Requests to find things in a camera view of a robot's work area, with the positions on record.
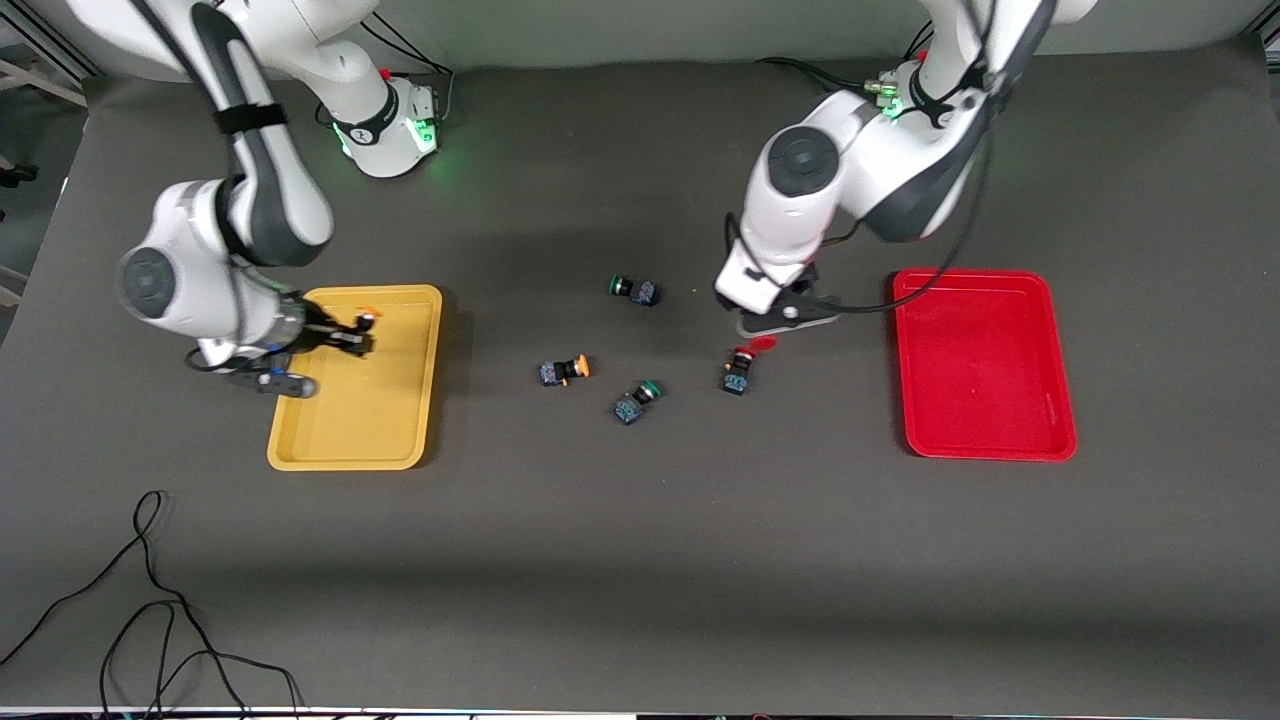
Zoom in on yellow plastic tray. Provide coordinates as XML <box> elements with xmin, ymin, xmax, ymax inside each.
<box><xmin>267</xmin><ymin>285</ymin><xmax>444</xmax><ymax>471</ymax></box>

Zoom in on red plastic tray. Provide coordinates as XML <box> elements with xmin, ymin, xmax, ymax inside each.
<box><xmin>892</xmin><ymin>268</ymin><xmax>1079</xmax><ymax>463</ymax></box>

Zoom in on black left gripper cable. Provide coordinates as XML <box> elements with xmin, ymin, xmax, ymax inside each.
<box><xmin>723</xmin><ymin>0</ymin><xmax>1056</xmax><ymax>314</ymax></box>

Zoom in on black left arm base cables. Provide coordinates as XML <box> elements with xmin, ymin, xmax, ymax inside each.
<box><xmin>755</xmin><ymin>20</ymin><xmax>936</xmax><ymax>106</ymax></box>

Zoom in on black arm base cables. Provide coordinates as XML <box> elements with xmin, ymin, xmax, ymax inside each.
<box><xmin>358</xmin><ymin>15</ymin><xmax>456</xmax><ymax>131</ymax></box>
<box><xmin>755</xmin><ymin>20</ymin><xmax>936</xmax><ymax>106</ymax></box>

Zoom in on thin black loose cable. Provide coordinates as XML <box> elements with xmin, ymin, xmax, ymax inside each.
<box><xmin>0</xmin><ymin>490</ymin><xmax>306</xmax><ymax>719</ymax></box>

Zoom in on black right arm base cables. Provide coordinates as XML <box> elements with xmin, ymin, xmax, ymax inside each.
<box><xmin>358</xmin><ymin>15</ymin><xmax>456</xmax><ymax>131</ymax></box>

